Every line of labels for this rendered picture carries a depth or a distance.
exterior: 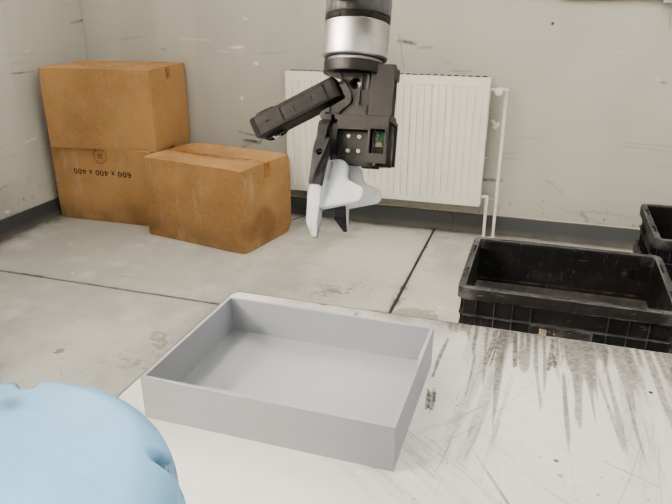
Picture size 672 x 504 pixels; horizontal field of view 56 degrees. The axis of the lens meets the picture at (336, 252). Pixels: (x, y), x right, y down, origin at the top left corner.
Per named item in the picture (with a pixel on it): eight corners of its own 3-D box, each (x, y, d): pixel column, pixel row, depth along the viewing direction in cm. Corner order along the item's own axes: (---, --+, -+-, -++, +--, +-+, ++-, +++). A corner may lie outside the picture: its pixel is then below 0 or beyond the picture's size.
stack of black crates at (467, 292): (442, 472, 140) (457, 286, 123) (460, 397, 166) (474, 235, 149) (640, 514, 128) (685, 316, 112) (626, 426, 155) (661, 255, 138)
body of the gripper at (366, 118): (384, 170, 69) (393, 57, 68) (308, 165, 71) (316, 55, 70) (394, 173, 77) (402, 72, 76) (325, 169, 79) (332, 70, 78)
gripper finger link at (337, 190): (353, 224, 64) (369, 154, 69) (297, 220, 66) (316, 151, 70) (357, 241, 67) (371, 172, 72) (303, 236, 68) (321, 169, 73)
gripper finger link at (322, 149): (319, 176, 67) (335, 114, 71) (305, 175, 67) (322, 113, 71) (326, 202, 71) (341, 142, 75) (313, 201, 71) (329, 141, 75)
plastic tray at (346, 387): (145, 416, 67) (140, 376, 66) (231, 330, 85) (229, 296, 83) (393, 471, 60) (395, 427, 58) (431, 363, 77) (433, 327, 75)
